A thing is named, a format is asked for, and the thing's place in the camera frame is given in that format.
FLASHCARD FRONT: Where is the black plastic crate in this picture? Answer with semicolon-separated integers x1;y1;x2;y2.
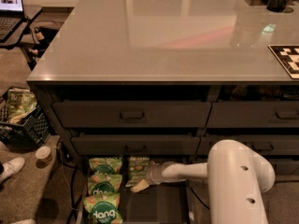
0;87;50;149

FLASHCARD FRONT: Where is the middle green dang bag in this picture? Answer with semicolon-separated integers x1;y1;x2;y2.
87;174;122;195

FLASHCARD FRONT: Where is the green jalapeno chip bag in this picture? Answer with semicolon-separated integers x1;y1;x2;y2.
126;156;151;187

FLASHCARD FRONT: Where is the open laptop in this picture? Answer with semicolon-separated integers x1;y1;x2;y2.
0;0;24;42

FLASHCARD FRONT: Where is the middle left drawer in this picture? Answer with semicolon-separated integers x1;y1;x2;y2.
71;135;199;155

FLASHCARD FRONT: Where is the white paper cup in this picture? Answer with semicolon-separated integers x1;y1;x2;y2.
36;146;52;163

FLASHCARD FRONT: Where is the white cable on floor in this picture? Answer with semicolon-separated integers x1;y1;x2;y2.
50;138;80;212

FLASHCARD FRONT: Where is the bottom green dang bag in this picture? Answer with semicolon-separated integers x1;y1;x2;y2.
83;192;122;224

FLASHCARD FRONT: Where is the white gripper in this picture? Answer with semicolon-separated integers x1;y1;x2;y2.
131;163;165;193

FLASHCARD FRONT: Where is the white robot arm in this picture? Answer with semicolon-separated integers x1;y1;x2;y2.
131;139;276;224

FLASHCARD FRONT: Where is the middle right drawer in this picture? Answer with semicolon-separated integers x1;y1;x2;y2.
197;135;299;156

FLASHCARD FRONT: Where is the top green dang bag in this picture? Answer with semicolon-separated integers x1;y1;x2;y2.
89;157;122;175

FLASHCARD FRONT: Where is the top right drawer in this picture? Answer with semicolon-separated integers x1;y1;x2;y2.
207;101;299;128

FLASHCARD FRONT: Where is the black power cable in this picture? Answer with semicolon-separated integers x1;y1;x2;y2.
189;187;211;211

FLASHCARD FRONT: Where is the white sneaker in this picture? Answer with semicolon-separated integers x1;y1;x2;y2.
0;157;25;184

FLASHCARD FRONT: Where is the top left drawer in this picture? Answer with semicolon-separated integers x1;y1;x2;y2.
52;101;211;128

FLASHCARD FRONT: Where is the green chip bag in crate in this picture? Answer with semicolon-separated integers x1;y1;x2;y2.
7;88;37;123

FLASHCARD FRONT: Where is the open bottom left drawer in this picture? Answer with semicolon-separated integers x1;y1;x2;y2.
80;159;190;224

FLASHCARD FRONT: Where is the black white fiducial marker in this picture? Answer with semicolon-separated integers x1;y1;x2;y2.
268;45;299;79

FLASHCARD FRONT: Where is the green dang bag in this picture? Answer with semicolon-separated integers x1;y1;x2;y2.
89;157;122;175
87;174;122;195
83;192;122;224

